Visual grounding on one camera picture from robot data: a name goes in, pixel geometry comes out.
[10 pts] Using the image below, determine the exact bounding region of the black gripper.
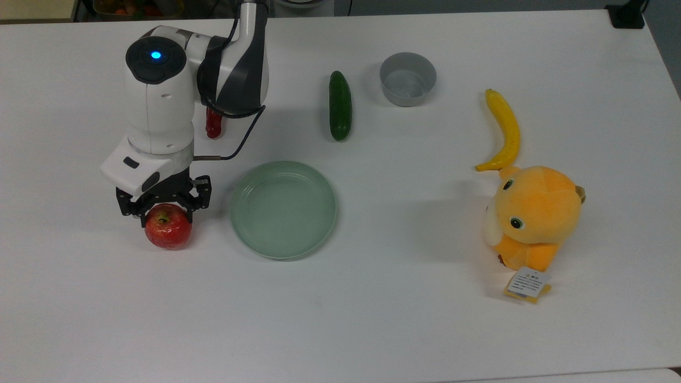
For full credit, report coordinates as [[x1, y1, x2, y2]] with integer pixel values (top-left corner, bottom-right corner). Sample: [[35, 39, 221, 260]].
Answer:
[[116, 171, 212, 228]]

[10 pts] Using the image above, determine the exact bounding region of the red apple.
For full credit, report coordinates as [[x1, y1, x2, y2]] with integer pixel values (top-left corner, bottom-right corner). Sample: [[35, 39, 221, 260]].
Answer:
[[145, 204, 193, 251]]

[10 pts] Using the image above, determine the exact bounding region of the grey bowl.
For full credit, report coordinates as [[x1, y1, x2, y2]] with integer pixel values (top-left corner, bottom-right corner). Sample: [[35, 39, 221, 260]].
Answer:
[[379, 52, 437, 107]]

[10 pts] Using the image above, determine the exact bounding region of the red pepper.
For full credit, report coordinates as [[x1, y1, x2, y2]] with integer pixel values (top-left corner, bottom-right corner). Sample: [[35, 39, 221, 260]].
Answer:
[[205, 106, 227, 139]]

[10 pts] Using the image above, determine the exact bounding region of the pale green plate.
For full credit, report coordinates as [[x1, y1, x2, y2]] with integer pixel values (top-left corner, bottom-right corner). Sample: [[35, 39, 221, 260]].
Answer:
[[229, 161, 338, 261]]

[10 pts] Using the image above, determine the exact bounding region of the clear bin of toy food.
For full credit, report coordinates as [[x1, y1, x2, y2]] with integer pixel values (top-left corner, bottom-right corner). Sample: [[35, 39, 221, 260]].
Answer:
[[93, 0, 185, 19]]

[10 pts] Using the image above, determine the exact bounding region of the green cucumber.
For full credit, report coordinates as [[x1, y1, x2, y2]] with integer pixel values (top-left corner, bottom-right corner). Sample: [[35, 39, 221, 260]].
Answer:
[[329, 70, 353, 141]]

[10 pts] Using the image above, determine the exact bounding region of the yellow banana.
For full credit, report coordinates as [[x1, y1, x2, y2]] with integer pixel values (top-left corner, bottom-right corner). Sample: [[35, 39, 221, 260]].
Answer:
[[475, 88, 521, 172]]

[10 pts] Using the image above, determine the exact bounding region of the orange plush toy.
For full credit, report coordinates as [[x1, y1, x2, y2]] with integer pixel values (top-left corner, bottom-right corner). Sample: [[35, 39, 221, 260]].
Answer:
[[483, 165, 587, 305]]

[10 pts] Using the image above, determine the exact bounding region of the black table clamp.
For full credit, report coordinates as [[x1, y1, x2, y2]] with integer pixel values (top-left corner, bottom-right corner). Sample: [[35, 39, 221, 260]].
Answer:
[[607, 0, 649, 29]]

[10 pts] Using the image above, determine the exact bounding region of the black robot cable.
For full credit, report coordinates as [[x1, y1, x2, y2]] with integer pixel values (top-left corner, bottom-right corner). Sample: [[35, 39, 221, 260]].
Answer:
[[193, 32, 267, 161]]

